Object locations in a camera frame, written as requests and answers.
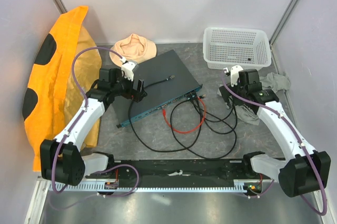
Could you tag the peach fabric hat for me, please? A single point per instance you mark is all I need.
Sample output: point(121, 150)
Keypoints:
point(135, 48)

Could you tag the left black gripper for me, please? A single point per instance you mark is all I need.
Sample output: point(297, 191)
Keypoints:
point(136, 95)

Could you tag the grey cloth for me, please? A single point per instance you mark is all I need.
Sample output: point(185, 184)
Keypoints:
point(273, 84)

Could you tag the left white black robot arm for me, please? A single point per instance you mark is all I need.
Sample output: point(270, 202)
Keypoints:
point(61, 161)

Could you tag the orange mickey mouse cloth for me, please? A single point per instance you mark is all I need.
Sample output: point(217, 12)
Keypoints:
point(66, 62)

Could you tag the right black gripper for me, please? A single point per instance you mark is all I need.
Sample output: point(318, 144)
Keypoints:
point(225, 94)

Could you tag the dark blue network switch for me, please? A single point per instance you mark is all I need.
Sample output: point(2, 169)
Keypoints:
point(166, 80)

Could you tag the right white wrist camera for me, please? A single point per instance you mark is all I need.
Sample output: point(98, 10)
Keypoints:
point(233, 72)

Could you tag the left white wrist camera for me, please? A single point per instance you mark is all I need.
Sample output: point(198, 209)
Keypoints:
point(129, 67)

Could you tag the white slotted cable duct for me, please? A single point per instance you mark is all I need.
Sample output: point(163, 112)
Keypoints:
point(102, 186)

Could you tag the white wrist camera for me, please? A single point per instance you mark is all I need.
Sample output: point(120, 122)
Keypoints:
point(129, 67)
point(233, 72)

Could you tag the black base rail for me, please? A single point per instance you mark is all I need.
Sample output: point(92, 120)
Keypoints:
point(191, 172)

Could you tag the white plastic basket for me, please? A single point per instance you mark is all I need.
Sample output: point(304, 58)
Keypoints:
point(227, 47)

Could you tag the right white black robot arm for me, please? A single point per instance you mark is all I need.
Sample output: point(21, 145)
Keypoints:
point(304, 169)

